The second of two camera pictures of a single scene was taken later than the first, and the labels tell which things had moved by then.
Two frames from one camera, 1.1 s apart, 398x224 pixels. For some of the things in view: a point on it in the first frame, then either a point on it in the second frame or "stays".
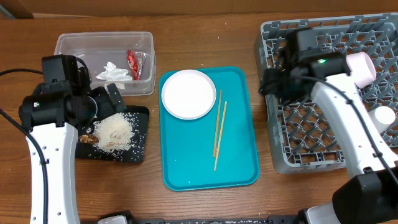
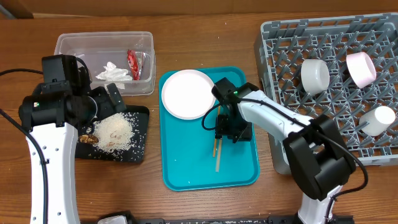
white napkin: (112, 73) stays
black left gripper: (107, 107) stays
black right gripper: (272, 85) -> (224, 127)
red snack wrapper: (135, 61) stays
